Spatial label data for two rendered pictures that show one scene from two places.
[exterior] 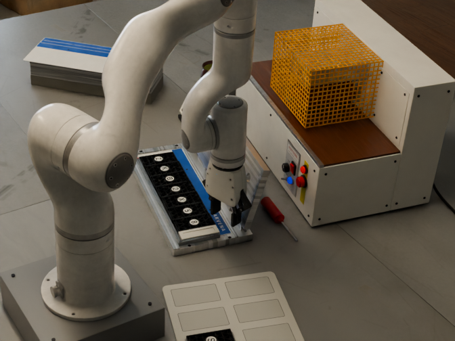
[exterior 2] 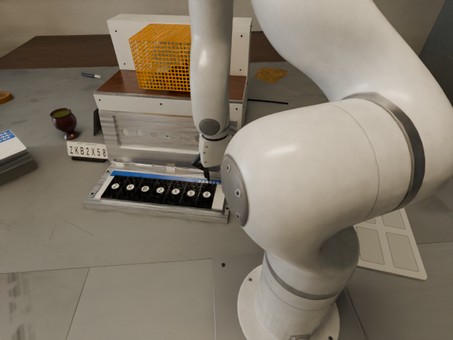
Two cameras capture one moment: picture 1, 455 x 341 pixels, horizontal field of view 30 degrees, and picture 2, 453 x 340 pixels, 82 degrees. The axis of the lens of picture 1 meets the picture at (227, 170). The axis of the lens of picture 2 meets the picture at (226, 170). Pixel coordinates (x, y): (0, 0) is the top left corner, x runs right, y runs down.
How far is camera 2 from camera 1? 161 cm
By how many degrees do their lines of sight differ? 46
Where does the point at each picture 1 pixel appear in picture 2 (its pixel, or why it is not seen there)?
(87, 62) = not seen: outside the picture
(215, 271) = not seen: hidden behind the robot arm
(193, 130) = (224, 109)
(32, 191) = (52, 307)
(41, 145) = (347, 212)
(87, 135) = (420, 115)
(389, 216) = (247, 119)
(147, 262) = (225, 243)
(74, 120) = (358, 113)
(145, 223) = (176, 227)
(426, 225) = (261, 111)
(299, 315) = not seen: hidden behind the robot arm
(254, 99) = (132, 105)
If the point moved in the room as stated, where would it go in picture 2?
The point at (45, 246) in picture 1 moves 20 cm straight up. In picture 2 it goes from (150, 326) to (126, 285)
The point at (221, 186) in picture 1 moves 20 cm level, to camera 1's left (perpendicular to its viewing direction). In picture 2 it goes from (221, 152) to (178, 197)
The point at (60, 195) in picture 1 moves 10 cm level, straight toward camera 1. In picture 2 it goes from (336, 257) to (438, 282)
